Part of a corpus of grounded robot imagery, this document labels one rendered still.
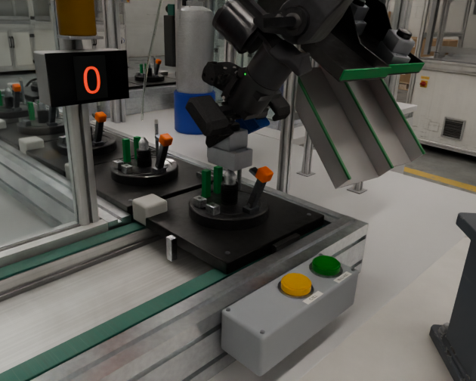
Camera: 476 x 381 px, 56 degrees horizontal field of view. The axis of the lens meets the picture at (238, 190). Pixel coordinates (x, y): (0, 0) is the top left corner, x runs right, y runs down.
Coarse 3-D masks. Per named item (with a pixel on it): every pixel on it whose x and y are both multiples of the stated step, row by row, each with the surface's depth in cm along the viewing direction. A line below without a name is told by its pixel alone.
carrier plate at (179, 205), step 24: (192, 192) 87; (264, 192) 88; (168, 216) 76; (288, 216) 78; (312, 216) 78; (192, 240) 69; (216, 240) 69; (240, 240) 69; (264, 240) 70; (216, 264) 65; (240, 264) 65
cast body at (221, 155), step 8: (232, 128) 72; (240, 128) 74; (232, 136) 71; (240, 136) 72; (216, 144) 73; (224, 144) 72; (232, 144) 71; (240, 144) 73; (208, 152) 75; (216, 152) 74; (224, 152) 72; (232, 152) 72; (240, 152) 72; (248, 152) 73; (208, 160) 76; (216, 160) 74; (224, 160) 73; (232, 160) 71; (240, 160) 72; (248, 160) 74; (232, 168) 72; (240, 168) 73
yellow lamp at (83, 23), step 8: (56, 0) 60; (64, 0) 59; (72, 0) 59; (80, 0) 59; (88, 0) 60; (64, 8) 59; (72, 8) 59; (80, 8) 59; (88, 8) 60; (64, 16) 60; (72, 16) 59; (80, 16) 60; (88, 16) 61; (64, 24) 60; (72, 24) 60; (80, 24) 60; (88, 24) 61; (64, 32) 60; (72, 32) 60; (80, 32) 60; (88, 32) 61; (96, 32) 63
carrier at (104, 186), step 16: (128, 144) 95; (144, 144) 92; (128, 160) 96; (144, 160) 92; (176, 160) 104; (96, 176) 93; (112, 176) 91; (128, 176) 88; (144, 176) 88; (160, 176) 89; (176, 176) 94; (192, 176) 95; (112, 192) 85; (128, 192) 86; (144, 192) 86; (160, 192) 86; (176, 192) 87; (128, 208) 80
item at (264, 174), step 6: (252, 168) 72; (264, 168) 70; (252, 174) 71; (258, 174) 70; (264, 174) 69; (270, 174) 70; (258, 180) 71; (264, 180) 70; (258, 186) 71; (264, 186) 72; (252, 192) 72; (258, 192) 72; (252, 198) 73; (258, 198) 73; (246, 204) 74; (252, 204) 73
